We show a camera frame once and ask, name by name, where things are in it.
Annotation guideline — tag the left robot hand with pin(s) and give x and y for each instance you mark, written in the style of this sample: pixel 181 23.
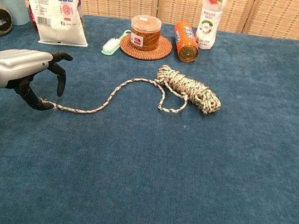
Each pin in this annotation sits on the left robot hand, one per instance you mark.
pixel 21 64

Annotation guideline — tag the white pouch blue print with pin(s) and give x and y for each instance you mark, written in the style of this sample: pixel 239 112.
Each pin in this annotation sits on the white pouch blue print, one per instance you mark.
pixel 62 14

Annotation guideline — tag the mint green scrub brush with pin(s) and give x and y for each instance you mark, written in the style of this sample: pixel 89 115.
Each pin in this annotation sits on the mint green scrub brush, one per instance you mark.
pixel 111 45

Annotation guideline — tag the clear jar brown contents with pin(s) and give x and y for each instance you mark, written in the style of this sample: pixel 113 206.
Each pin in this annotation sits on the clear jar brown contents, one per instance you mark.
pixel 145 35

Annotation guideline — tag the round woven rattan coaster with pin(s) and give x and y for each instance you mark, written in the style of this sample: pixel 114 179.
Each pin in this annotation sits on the round woven rattan coaster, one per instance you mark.
pixel 164 52

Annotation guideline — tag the orange drink can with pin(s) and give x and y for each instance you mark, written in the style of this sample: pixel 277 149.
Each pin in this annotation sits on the orange drink can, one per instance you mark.
pixel 185 38

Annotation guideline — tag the blue carpet table mat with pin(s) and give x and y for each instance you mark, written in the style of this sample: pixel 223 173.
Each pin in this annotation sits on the blue carpet table mat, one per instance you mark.
pixel 157 175

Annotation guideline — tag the peach drink bottle yellow cap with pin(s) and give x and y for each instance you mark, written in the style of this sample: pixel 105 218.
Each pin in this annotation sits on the peach drink bottle yellow cap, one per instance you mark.
pixel 208 28

